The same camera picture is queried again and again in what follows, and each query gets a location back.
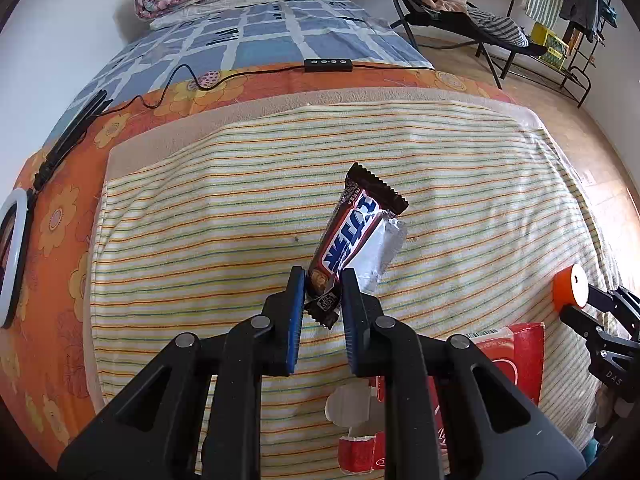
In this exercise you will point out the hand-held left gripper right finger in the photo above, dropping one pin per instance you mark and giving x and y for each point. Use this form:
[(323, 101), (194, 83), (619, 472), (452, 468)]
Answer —
[(350, 320)]

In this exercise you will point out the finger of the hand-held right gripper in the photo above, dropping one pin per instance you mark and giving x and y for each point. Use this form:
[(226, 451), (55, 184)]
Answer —
[(607, 300), (580, 320)]

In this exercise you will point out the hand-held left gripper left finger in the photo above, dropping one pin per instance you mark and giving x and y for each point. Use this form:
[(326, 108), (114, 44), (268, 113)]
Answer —
[(296, 320)]

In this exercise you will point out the orange plastic cap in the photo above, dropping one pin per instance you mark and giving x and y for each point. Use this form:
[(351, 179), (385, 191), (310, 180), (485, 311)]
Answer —
[(567, 287)]

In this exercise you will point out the brown chocolate bar wrapper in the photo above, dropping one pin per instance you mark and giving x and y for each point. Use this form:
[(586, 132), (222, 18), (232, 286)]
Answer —
[(345, 245)]

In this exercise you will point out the red cardboard box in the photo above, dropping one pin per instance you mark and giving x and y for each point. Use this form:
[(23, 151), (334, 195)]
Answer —
[(515, 360)]

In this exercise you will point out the teal container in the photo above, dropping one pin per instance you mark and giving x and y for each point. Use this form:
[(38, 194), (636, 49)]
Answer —
[(592, 452)]

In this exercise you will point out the yellow striped towel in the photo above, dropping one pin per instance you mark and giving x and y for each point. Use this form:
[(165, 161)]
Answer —
[(210, 240)]

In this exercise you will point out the beige towel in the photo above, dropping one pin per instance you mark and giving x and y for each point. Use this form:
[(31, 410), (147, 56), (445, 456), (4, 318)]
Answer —
[(165, 140)]

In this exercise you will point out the black clothes rack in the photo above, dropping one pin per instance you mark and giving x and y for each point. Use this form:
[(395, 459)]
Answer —
[(575, 75)]

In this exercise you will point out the black inline remote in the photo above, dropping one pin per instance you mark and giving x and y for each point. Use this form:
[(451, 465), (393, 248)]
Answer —
[(327, 65)]

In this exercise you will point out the orange floral blanket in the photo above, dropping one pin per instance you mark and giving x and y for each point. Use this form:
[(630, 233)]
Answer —
[(55, 220)]

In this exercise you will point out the yellow crate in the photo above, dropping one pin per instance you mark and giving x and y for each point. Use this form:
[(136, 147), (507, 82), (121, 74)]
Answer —
[(550, 45)]

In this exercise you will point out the teal garment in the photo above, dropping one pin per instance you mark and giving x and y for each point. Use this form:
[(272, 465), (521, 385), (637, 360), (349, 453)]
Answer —
[(609, 10)]

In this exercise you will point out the black folded tripod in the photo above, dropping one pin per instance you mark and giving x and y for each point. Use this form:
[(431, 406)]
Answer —
[(70, 135)]

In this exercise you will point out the grey striped garment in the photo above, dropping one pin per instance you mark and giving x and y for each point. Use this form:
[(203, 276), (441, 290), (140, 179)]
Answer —
[(500, 27)]

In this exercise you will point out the blue checked bed sheet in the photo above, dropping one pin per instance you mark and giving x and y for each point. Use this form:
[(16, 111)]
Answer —
[(280, 25)]

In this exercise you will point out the black lounge chair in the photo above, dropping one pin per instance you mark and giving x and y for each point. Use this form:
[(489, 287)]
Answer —
[(450, 17)]

